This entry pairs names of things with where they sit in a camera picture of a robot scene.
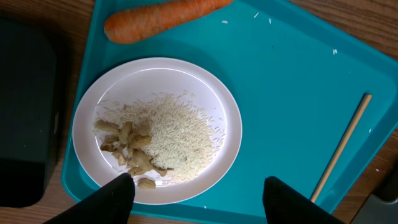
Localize pink plate with food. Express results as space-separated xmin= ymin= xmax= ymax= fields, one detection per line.
xmin=72 ymin=57 xmax=243 ymax=205

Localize white rice pile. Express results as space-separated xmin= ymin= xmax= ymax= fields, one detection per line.
xmin=93 ymin=91 xmax=227 ymax=184

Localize orange carrot piece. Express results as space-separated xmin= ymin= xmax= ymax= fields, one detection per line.
xmin=104 ymin=0 xmax=233 ymax=44

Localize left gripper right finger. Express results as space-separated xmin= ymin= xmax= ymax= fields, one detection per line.
xmin=262 ymin=176 xmax=342 ymax=224

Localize wooden chopstick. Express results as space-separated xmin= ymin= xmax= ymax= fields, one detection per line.
xmin=310 ymin=93 xmax=373 ymax=203

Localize grey dishwasher rack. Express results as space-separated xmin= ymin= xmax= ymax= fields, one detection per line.
xmin=349 ymin=167 xmax=398 ymax=224

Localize peanuts in shell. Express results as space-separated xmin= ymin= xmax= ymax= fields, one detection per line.
xmin=93 ymin=119 xmax=178 ymax=189

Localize black tray bin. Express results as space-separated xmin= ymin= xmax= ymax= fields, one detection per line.
xmin=1 ymin=19 xmax=60 ymax=208

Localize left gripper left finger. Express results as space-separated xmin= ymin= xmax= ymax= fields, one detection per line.
xmin=45 ymin=173 xmax=135 ymax=224

